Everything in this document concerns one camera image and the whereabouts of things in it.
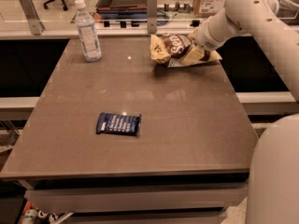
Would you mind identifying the middle metal glass bracket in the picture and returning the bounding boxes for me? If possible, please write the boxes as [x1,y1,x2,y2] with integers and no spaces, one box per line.
[147,0,157,34]

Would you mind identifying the brown chip bag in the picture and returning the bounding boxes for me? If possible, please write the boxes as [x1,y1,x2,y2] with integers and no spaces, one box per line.
[149,34,221,68]

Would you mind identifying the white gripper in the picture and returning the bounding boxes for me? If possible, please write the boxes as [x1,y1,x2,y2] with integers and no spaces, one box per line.
[179,20,222,66]

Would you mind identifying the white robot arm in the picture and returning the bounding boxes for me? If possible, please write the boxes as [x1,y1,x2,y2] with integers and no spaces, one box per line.
[194,0,299,224]

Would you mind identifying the cans under table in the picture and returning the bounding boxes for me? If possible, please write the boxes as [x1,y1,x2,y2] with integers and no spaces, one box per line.
[18,202,59,224]

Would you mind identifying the left metal glass bracket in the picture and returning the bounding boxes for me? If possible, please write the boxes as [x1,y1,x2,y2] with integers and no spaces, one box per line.
[19,0,45,35]

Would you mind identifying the metal glass bracket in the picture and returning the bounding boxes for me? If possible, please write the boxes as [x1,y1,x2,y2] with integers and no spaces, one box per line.
[147,0,157,34]
[19,0,45,35]

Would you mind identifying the dark blue snack bar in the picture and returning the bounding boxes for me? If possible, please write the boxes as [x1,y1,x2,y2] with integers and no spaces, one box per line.
[95,112,141,136]

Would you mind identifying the clear plastic water bottle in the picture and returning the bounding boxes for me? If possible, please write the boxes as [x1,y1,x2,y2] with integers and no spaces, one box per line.
[75,0,102,62]

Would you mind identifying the grey table drawer unit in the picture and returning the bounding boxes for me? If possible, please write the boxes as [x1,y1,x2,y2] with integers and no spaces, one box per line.
[25,173,249,224]

